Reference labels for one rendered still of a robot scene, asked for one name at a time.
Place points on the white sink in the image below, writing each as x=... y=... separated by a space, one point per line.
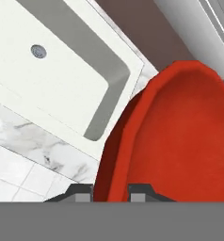
x=54 y=75

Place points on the red bowl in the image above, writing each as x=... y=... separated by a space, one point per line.
x=183 y=135

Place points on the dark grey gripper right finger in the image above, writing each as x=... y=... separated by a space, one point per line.
x=142 y=192

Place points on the white cupboard run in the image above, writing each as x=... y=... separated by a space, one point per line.
x=204 y=28

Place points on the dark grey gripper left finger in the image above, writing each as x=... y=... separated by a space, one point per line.
x=79 y=191

